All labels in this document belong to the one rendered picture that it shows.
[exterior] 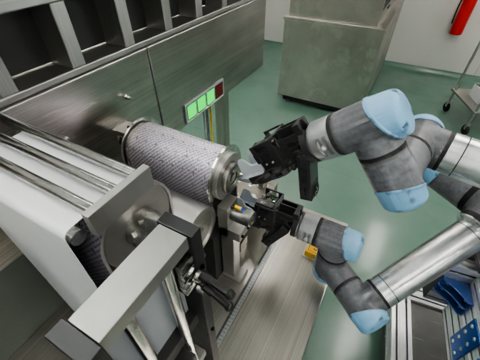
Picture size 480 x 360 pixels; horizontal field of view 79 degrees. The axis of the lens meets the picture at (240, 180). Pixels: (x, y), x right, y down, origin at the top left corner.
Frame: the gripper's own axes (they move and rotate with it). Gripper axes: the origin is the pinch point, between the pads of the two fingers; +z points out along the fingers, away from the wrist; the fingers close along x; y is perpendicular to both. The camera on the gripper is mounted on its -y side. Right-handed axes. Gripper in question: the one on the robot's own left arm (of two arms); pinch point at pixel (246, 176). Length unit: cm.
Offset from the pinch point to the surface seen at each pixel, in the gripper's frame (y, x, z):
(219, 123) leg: 4, -75, 70
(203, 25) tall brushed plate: 38, -40, 16
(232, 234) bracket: -9.6, 8.0, 7.5
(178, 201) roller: 5.4, 13.0, 8.5
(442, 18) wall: -75, -448, -2
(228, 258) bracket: -18.4, 7.2, 17.5
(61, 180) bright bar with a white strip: 22.2, 31.4, -2.9
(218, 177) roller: 5.0, 6.6, 0.4
